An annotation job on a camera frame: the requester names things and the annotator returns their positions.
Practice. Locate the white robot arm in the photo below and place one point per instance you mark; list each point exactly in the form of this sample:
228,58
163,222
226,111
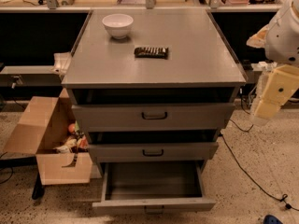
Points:
280,40

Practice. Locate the grey middle drawer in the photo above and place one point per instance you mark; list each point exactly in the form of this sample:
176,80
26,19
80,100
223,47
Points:
153,152

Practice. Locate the dark snack bar wrapper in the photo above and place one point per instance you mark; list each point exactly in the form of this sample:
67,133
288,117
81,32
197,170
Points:
151,52

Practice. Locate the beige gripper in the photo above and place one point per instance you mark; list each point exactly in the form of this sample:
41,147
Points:
284,39

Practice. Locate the grey top drawer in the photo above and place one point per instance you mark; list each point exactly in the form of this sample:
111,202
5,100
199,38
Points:
131,118

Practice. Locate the grey drawer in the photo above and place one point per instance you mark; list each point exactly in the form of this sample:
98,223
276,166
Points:
131,118
153,152
152,188

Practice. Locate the grey bottom drawer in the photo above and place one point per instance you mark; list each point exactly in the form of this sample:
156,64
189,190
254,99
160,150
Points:
152,188

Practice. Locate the toys in cardboard box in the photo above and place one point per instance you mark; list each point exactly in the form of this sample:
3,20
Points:
75,142

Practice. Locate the grey drawer cabinet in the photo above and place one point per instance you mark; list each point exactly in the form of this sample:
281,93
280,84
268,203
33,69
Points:
200,69

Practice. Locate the open cardboard box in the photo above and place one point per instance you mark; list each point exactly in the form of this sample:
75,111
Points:
43,126

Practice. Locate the white ceramic bowl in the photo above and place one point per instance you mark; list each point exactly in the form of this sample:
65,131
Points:
118,25

